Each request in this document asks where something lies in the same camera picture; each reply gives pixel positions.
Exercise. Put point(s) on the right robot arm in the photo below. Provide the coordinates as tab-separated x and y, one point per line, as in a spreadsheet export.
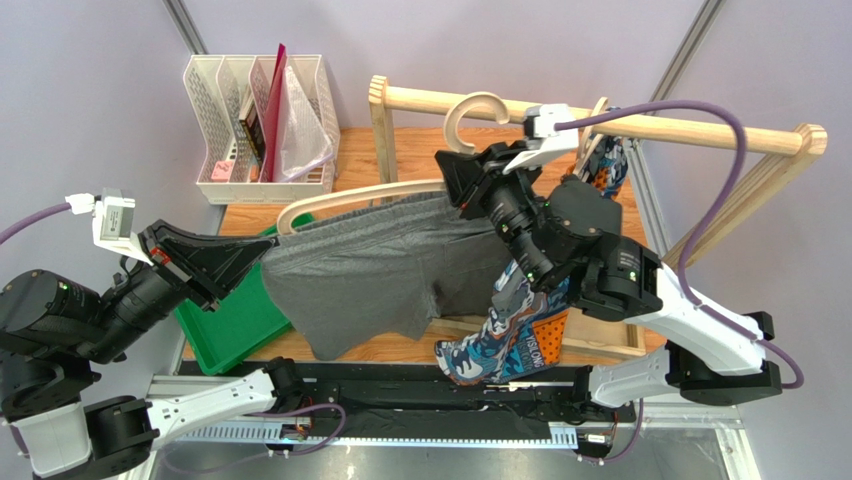
704	360

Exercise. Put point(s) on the green plastic tray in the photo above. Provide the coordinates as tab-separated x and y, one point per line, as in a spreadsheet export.
246	321

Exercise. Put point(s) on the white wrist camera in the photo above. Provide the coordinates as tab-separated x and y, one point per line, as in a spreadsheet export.
544	142
112	220

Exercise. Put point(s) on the white file organizer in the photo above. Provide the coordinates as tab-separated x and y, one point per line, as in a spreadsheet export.
215	85

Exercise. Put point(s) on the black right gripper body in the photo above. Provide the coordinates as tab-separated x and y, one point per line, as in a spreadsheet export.
480	188

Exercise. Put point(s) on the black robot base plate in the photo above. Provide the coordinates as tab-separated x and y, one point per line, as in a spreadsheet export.
409	403

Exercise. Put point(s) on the pink eraser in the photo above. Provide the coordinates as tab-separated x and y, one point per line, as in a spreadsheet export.
222	171

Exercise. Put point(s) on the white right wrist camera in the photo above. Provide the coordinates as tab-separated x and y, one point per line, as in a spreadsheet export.
544	142

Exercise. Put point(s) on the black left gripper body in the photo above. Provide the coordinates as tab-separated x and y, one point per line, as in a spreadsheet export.
171	269

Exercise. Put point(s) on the red folder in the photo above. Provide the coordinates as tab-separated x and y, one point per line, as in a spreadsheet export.
271	115

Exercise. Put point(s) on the clear plastic bag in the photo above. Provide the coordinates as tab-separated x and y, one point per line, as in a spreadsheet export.
303	143

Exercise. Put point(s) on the grey shorts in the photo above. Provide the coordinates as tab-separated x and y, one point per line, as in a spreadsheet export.
388	268

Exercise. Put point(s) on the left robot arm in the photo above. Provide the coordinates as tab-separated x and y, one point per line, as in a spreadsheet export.
54	331

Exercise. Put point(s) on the patterned blue orange shorts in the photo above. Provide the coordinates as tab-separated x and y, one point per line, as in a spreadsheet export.
548	241

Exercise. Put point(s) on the wooden clothes rack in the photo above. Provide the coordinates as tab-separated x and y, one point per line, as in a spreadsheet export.
786	154

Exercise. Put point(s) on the dark book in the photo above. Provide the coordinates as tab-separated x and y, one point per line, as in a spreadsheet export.
250	122

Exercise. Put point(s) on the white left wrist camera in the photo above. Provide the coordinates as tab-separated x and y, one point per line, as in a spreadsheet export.
112	220

